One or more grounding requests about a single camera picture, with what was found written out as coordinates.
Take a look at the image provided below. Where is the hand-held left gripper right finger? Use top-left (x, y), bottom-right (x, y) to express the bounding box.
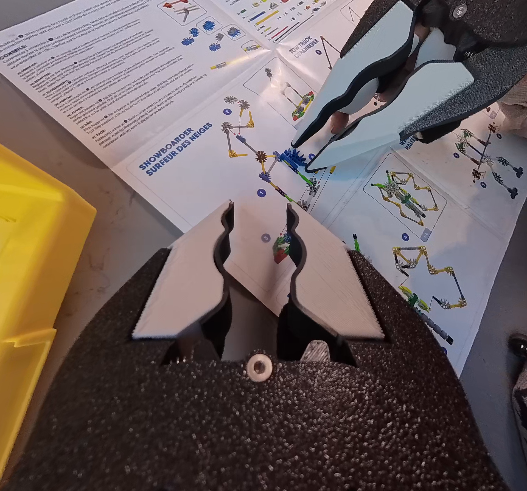
top-left (278, 203), bottom-right (386, 363)

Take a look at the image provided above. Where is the person's right forearm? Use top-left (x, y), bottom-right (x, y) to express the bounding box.
top-left (498, 76), bottom-right (527, 139)

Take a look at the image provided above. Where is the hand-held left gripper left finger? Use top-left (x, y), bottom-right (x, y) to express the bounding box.
top-left (132, 202), bottom-right (236, 358)

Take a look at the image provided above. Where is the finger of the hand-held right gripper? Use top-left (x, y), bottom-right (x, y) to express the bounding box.
top-left (292, 0), bottom-right (417, 149)
top-left (306, 61), bottom-right (477, 173)

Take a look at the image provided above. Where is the blue plastic connector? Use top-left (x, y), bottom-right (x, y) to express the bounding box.
top-left (279, 147), bottom-right (309, 171)

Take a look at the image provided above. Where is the yellow plastic bin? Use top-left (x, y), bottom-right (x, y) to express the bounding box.
top-left (0, 144), bottom-right (97, 477)

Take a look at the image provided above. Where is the white instruction sheet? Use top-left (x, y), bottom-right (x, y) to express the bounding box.
top-left (0, 0), bottom-right (527, 376)

